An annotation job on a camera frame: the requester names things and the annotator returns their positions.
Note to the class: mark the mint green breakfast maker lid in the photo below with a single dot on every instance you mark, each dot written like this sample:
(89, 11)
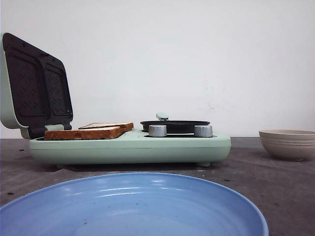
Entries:
(34, 92)

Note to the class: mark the black frying pan green handle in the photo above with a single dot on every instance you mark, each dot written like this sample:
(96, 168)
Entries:
(173, 126)

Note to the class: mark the silver left knob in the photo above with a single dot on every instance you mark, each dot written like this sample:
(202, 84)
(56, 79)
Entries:
(157, 130)

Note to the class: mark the blue plate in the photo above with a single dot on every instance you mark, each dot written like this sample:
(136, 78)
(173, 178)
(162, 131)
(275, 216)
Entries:
(133, 204)

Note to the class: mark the white bread slice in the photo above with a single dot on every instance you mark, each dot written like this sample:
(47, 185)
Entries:
(84, 134)
(125, 126)

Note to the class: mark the silver knob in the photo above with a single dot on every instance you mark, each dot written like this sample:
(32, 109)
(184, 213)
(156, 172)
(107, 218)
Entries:
(203, 131)
(157, 130)

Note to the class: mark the beige ceramic bowl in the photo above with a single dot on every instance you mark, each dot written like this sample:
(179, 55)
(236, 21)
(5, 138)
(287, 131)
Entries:
(288, 144)

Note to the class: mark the mint green breakfast maker base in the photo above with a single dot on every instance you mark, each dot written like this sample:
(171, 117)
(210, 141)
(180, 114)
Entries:
(134, 146)

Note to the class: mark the silver right knob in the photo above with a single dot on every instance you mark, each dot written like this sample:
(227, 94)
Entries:
(203, 131)

